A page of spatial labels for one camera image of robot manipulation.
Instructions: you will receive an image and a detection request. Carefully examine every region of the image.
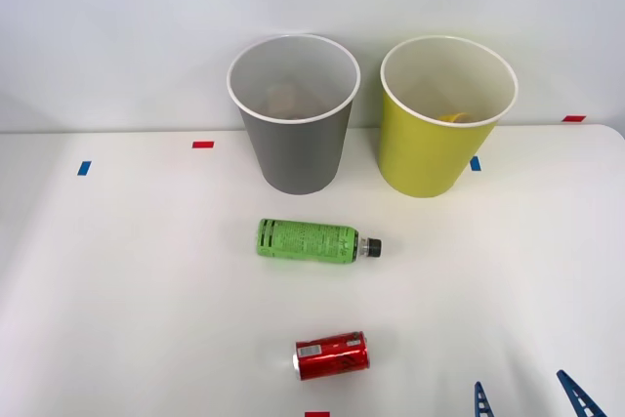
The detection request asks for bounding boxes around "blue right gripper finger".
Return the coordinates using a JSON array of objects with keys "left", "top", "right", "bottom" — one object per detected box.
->
[
  {"left": 556, "top": 368, "right": 608, "bottom": 417},
  {"left": 472, "top": 380, "right": 492, "bottom": 417}
]

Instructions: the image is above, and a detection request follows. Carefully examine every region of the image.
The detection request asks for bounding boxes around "red drink can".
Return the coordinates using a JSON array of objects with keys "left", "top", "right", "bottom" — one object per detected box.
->
[{"left": 292, "top": 330, "right": 373, "bottom": 383}]

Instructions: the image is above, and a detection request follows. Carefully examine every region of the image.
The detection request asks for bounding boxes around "green label plastic bottle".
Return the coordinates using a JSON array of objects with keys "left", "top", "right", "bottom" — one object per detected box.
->
[{"left": 254, "top": 217, "right": 384, "bottom": 266}]

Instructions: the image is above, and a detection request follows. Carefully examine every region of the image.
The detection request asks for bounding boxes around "yellow-green plastic waste bin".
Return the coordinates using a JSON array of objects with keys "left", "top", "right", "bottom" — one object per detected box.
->
[{"left": 379, "top": 34, "right": 519, "bottom": 199}]

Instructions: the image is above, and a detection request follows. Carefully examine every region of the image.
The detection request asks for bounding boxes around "grey plastic waste bin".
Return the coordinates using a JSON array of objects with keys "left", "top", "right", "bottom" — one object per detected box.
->
[{"left": 226, "top": 33, "right": 362, "bottom": 196}]

